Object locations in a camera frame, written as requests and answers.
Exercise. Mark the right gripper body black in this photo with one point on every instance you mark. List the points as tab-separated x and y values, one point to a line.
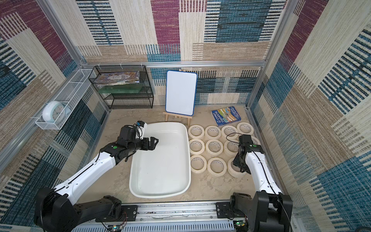
240	164

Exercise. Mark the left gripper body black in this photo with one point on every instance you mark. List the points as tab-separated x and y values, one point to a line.
138	144

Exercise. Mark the masking tape roll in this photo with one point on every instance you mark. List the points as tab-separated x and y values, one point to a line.
245	128
212	133
229	132
196	132

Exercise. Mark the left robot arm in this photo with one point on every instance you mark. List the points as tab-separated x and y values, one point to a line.
57	209

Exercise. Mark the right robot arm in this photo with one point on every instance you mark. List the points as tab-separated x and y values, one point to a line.
269	210

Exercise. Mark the white plastic storage box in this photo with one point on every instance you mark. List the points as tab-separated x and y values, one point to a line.
165	171

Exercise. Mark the small wooden easel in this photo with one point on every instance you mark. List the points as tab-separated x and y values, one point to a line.
167	114

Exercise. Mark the blue storey book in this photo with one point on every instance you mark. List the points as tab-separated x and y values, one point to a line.
226	116

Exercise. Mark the green book on shelf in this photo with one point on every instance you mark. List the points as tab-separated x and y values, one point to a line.
121	89

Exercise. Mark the colourful book on shelf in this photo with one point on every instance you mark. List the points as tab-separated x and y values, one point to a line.
117	78

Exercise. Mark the white round alarm clock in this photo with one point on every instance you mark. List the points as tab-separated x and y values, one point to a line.
55	112

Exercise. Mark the black wire mesh shelf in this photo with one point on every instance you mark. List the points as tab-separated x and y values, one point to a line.
143	99

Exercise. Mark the white board blue frame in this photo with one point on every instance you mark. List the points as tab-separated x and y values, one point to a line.
180	92

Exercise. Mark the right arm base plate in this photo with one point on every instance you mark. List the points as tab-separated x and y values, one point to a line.
224	210

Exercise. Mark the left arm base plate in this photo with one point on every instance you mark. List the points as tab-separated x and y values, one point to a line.
127	213

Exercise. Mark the white wire wall basket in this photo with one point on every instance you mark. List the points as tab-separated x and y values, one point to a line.
69	95

